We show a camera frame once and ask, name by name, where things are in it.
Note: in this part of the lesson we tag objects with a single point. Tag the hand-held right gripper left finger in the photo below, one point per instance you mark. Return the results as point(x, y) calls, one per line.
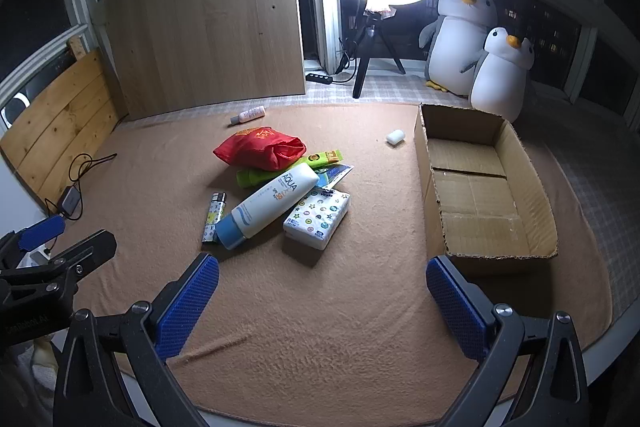
point(187, 307)

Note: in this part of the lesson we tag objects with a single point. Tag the pine plank board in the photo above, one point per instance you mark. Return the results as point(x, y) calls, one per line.
point(55, 122)

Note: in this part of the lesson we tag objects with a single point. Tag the small wood block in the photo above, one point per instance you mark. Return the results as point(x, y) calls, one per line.
point(77, 47)

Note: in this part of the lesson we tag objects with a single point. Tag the large wooden panel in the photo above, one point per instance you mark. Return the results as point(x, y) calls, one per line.
point(200, 22)

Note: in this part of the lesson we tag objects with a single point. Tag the brown blanket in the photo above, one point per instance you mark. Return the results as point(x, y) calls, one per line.
point(325, 332)

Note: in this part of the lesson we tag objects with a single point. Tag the small white block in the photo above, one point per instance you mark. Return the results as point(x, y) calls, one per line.
point(394, 136)

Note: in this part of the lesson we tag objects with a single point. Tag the patterned lighter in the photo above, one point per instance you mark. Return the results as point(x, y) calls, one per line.
point(214, 217)

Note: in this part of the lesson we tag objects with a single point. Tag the grey power adapter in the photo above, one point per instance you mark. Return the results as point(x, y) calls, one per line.
point(70, 202)

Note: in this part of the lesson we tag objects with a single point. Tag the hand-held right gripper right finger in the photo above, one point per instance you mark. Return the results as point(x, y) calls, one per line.
point(457, 312)

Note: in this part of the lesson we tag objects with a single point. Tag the white sunscreen bottle blue cap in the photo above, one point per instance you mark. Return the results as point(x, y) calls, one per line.
point(270, 207)

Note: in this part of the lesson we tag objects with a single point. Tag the blue foil packet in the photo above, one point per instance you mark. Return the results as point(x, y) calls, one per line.
point(335, 174)

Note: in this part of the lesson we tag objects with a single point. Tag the red fabric pouch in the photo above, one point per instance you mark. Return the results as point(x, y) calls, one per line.
point(260, 149)

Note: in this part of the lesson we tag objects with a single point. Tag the black power strip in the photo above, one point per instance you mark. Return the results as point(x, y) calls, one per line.
point(320, 78)

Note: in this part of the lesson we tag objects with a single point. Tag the brown cardboard box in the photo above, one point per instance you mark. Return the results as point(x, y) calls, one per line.
point(475, 202)

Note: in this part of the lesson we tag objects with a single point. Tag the small penguin plush toy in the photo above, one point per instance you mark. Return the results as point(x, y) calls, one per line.
point(500, 82)

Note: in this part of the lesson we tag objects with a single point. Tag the green tube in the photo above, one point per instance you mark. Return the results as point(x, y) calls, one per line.
point(250, 178)

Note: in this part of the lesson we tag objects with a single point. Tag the large penguin plush toy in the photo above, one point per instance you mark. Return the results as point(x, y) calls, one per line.
point(455, 47)

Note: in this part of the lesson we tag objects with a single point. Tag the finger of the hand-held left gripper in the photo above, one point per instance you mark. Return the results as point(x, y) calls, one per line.
point(85, 254)
point(42, 229)

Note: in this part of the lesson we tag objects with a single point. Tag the patterned tissue pack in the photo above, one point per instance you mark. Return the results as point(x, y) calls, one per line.
point(315, 219)

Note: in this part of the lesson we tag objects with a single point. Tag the small pink bottle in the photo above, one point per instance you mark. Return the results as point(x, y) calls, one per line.
point(250, 114)

